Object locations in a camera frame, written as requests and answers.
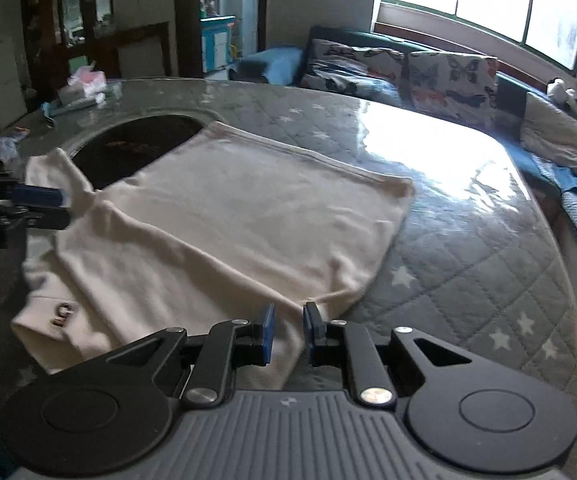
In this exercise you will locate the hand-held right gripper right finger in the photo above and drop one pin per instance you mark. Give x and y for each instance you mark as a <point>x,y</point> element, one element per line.
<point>311,332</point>

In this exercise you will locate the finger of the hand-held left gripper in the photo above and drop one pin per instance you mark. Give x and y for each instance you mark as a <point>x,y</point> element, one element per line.
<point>43,217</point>
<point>43,195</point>

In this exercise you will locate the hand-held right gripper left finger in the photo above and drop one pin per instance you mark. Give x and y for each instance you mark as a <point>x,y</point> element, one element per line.
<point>268,332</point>

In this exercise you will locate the cream knit sweater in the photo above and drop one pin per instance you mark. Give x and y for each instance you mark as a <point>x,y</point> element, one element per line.
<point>218,220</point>

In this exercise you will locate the blue tube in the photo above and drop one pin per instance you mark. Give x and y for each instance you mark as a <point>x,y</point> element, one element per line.
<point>66,107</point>

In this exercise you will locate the pink and white plastic bag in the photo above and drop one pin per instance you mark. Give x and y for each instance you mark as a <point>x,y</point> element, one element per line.
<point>84,82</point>

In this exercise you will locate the grey quilted star table cover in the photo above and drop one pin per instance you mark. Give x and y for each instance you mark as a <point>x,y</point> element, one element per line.
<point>468,260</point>

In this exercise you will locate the dark wooden chair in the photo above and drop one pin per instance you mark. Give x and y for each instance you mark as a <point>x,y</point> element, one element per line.
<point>141,47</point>

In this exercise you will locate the dark wooden display cabinet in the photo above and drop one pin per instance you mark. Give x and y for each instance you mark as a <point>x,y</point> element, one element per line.
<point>68,15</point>

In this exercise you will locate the blue and white cabinet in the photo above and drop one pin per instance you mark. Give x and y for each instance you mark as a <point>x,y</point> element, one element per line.
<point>216,42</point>

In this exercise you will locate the blue pillow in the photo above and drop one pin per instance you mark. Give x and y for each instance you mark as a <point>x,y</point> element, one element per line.
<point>273,62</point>

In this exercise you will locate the butterfly print cushion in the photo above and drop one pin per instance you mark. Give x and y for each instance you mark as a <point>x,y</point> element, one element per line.
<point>348,67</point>
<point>453,85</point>

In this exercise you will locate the dark sofa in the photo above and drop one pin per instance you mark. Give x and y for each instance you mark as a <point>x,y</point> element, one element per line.
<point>511,90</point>

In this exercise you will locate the grey quilted cushion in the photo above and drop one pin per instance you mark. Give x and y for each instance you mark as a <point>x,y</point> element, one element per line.
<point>553,130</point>

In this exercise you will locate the white plush toy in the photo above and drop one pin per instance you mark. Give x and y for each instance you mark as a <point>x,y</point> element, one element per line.
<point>559,89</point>

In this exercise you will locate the green framed window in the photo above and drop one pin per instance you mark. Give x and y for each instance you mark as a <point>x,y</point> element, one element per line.
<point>493,0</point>

